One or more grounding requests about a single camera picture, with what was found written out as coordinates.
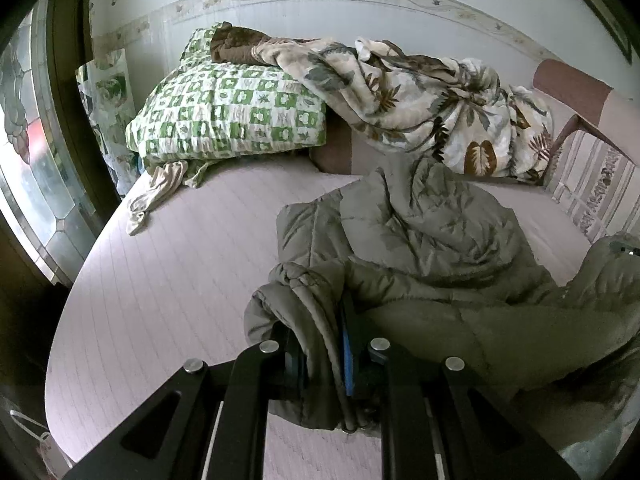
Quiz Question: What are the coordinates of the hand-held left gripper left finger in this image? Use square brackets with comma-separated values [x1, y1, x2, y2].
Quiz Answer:
[62, 332, 307, 480]

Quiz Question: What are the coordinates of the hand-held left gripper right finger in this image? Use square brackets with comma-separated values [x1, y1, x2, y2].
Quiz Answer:
[340, 305, 583, 480]

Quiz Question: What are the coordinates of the grey-green padded jacket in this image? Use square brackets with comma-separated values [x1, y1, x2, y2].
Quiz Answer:
[242, 155, 640, 456]

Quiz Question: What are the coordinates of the pink striped bed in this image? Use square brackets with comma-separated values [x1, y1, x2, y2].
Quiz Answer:
[44, 160, 601, 480]

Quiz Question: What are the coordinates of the pink bolster cushion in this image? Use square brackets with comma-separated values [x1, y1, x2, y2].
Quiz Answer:
[310, 115, 383, 177]
[532, 58, 640, 161]

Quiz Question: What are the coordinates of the beige crumpled garment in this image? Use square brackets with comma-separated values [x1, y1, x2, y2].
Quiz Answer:
[125, 160, 211, 237]

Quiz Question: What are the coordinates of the leaf-print blanket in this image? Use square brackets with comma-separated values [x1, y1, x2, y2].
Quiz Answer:
[252, 35, 556, 183]

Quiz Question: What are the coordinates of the green checked pillow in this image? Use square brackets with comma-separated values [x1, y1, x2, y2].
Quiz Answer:
[125, 25, 328, 161]

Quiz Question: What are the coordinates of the striped floral backrest cushion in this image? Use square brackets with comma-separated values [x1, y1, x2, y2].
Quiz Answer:
[542, 112, 640, 246]

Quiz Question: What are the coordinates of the floral printed panel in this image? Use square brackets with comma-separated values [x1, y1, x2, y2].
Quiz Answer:
[75, 47, 141, 198]

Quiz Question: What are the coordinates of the brown cloth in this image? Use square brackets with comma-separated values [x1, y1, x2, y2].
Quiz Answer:
[209, 22, 273, 66]

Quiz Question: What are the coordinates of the stained glass window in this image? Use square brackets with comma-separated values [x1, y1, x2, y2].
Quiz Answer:
[0, 0, 98, 286]

